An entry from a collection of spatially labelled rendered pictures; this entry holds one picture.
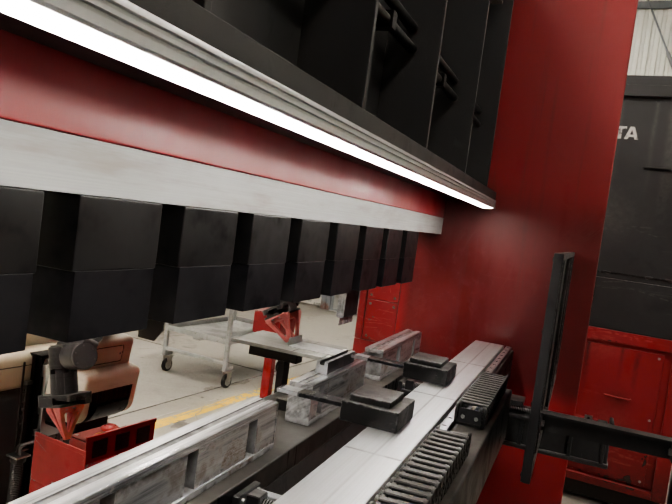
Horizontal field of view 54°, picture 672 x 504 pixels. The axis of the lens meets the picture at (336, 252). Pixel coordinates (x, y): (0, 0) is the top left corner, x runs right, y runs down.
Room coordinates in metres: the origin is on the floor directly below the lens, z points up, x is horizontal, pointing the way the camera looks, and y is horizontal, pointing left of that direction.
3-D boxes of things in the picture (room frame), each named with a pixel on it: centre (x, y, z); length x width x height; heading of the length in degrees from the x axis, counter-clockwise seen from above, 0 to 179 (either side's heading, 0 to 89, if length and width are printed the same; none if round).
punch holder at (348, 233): (1.55, 0.02, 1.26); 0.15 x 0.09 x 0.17; 159
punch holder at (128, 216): (0.81, 0.30, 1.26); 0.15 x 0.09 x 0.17; 159
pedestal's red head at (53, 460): (1.45, 0.48, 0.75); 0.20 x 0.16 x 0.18; 152
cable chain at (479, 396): (1.38, -0.35, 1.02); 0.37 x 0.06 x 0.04; 159
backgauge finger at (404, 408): (1.26, -0.05, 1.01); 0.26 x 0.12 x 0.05; 69
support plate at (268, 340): (1.77, 0.09, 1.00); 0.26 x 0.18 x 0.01; 69
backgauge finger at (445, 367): (1.67, -0.20, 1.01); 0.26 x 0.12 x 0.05; 69
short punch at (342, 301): (1.72, -0.05, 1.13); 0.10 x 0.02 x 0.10; 159
